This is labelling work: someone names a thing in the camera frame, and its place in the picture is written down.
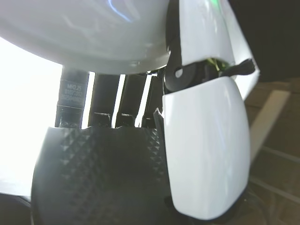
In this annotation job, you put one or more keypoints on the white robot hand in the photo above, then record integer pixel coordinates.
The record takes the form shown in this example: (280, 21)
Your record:
(206, 145)

